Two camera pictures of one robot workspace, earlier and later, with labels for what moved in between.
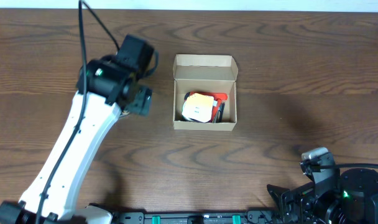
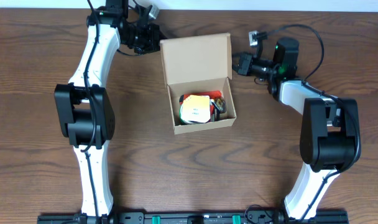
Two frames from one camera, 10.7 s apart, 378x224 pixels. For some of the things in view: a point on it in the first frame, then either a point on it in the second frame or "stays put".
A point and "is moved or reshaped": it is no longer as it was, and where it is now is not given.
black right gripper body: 289,197 → 244,64
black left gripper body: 142,101 → 152,37
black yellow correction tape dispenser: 125,112 → 220,105
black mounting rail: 257,216 stays put
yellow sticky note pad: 198,107 stays put
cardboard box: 211,73 is moved or reshaped
